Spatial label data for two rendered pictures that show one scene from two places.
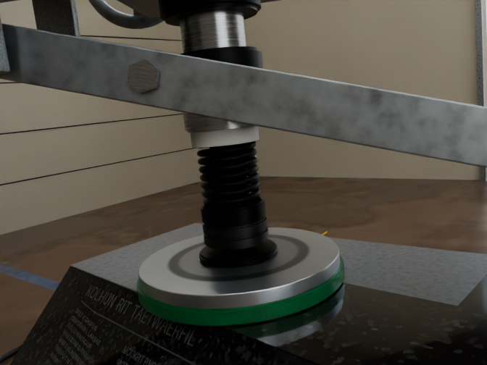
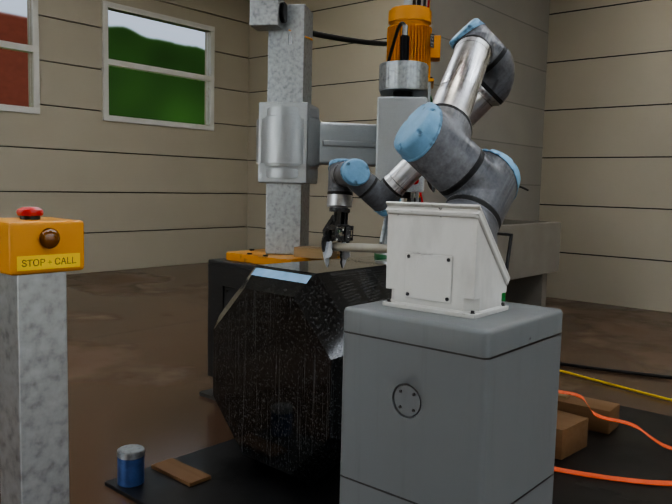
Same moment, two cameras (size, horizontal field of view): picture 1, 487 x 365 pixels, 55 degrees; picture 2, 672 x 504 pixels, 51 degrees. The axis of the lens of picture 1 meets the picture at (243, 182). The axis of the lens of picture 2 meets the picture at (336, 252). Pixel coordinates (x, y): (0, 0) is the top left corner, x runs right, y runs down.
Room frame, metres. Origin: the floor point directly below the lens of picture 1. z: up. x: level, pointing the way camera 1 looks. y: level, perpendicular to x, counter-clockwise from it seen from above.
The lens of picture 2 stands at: (0.16, -3.21, 1.14)
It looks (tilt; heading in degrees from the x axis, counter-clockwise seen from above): 5 degrees down; 89
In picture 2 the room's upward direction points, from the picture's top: 1 degrees clockwise
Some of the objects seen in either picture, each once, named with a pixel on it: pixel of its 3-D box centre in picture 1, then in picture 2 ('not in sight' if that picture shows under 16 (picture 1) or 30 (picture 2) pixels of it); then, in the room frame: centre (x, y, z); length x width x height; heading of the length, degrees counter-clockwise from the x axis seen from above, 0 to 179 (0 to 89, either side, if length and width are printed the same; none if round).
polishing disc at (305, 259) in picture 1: (238, 259); not in sight; (0.48, 0.01, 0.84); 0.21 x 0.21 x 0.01
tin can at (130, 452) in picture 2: not in sight; (130, 465); (-0.56, -0.66, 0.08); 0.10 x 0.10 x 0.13
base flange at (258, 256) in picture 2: not in sight; (287, 255); (-0.06, 0.51, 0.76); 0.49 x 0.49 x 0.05; 48
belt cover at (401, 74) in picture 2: not in sight; (405, 93); (0.53, 0.36, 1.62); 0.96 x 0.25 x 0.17; 82
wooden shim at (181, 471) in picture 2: not in sight; (180, 471); (-0.39, -0.58, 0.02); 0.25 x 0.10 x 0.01; 138
